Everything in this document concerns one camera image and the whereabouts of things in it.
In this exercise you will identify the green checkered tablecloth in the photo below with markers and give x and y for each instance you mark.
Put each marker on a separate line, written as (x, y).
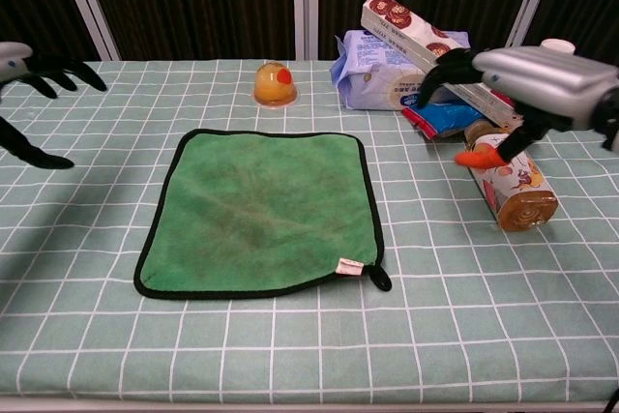
(145, 335)

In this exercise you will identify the white paper cup blue flower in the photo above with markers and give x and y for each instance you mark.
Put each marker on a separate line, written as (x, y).
(558, 45)

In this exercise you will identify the long white red box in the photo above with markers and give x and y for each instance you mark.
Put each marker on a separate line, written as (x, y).
(401, 21)

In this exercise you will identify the peach tea bottle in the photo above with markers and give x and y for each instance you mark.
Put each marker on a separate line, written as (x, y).
(524, 200)

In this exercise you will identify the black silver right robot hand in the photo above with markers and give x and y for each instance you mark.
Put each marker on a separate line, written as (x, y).
(541, 79)

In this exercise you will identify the blue red snack packet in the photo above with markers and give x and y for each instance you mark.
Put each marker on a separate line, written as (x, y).
(445, 118)

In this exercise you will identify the orange fruit jelly cup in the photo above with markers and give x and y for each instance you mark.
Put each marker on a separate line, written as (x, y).
(273, 86)

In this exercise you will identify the blue white wet wipes pack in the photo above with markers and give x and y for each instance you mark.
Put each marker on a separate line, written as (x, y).
(372, 79)

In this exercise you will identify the green microfiber cloth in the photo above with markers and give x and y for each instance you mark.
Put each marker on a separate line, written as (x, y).
(261, 210)

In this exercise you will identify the white partition frame post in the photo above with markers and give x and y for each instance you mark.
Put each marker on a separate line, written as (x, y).
(529, 2)
(89, 7)
(304, 7)

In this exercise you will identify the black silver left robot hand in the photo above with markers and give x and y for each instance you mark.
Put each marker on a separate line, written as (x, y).
(14, 57)

